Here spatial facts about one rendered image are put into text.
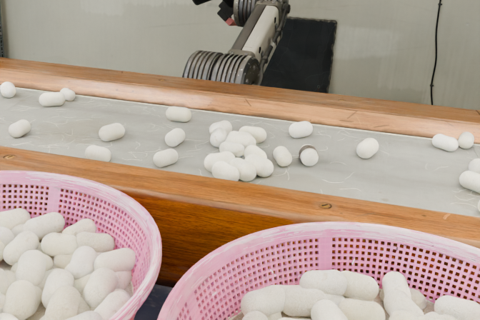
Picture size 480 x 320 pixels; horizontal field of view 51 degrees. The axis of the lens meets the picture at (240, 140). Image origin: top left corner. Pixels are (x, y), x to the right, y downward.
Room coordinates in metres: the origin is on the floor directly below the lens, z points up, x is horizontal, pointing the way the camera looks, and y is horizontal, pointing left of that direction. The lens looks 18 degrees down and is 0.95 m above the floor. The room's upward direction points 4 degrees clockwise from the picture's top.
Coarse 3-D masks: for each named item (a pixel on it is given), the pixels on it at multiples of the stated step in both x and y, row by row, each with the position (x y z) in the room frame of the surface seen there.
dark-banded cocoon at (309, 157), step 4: (308, 144) 0.56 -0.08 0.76; (304, 152) 0.54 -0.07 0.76; (308, 152) 0.54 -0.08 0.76; (312, 152) 0.54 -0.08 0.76; (316, 152) 0.55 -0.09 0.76; (300, 156) 0.55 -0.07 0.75; (304, 156) 0.54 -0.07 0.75; (308, 156) 0.54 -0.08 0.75; (312, 156) 0.54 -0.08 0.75; (316, 156) 0.54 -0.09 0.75; (304, 160) 0.54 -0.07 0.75; (308, 160) 0.54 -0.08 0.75; (312, 160) 0.54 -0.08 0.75; (316, 160) 0.54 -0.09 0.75; (304, 164) 0.54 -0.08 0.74; (308, 164) 0.54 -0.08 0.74; (312, 164) 0.54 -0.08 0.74
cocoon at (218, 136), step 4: (216, 128) 0.61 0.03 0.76; (220, 128) 0.61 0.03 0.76; (212, 132) 0.60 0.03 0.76; (216, 132) 0.59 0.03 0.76; (220, 132) 0.59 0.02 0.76; (224, 132) 0.60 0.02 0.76; (212, 136) 0.59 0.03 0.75; (216, 136) 0.58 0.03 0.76; (220, 136) 0.58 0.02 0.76; (224, 136) 0.59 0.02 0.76; (212, 140) 0.58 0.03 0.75; (216, 140) 0.58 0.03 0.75; (220, 140) 0.58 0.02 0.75; (224, 140) 0.59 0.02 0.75; (212, 144) 0.59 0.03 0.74; (216, 144) 0.58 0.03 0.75; (220, 144) 0.58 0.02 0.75
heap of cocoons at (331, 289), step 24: (264, 288) 0.29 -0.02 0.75; (288, 288) 0.30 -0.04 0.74; (312, 288) 0.31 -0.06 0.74; (336, 288) 0.31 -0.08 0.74; (360, 288) 0.31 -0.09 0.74; (384, 288) 0.32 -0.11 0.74; (408, 288) 0.31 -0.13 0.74; (240, 312) 0.29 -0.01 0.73; (264, 312) 0.28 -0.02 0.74; (288, 312) 0.29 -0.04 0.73; (312, 312) 0.28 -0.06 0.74; (336, 312) 0.27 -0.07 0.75; (360, 312) 0.28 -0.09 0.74; (384, 312) 0.30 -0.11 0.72; (408, 312) 0.28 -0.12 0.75; (432, 312) 0.30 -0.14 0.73; (456, 312) 0.29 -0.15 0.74
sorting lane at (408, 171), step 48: (0, 96) 0.76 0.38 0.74; (0, 144) 0.55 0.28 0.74; (48, 144) 0.56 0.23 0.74; (96, 144) 0.57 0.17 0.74; (144, 144) 0.58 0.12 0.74; (192, 144) 0.59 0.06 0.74; (288, 144) 0.62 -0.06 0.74; (336, 144) 0.63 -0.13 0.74; (384, 144) 0.65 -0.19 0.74; (432, 144) 0.66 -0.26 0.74; (336, 192) 0.48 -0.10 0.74; (384, 192) 0.48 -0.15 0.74; (432, 192) 0.49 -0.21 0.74
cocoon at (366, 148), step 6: (366, 138) 0.60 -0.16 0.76; (372, 138) 0.60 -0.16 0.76; (360, 144) 0.58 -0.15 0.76; (366, 144) 0.58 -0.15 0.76; (372, 144) 0.58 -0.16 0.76; (378, 144) 0.60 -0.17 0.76; (360, 150) 0.58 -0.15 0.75; (366, 150) 0.58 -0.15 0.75; (372, 150) 0.58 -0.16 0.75; (360, 156) 0.58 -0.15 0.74; (366, 156) 0.58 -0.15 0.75
